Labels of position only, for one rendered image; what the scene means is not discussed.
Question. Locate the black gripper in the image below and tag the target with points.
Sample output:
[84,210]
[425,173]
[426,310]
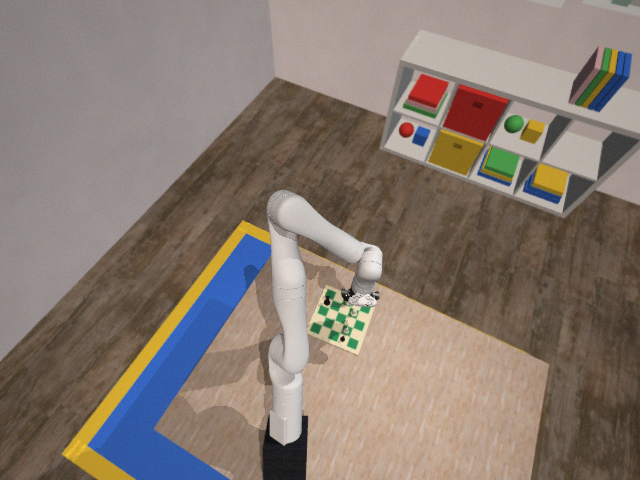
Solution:
[344,294]

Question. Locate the green and cream chessboard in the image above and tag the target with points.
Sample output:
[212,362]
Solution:
[329,321]

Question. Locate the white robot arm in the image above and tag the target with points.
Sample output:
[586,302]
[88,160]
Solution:
[290,214]

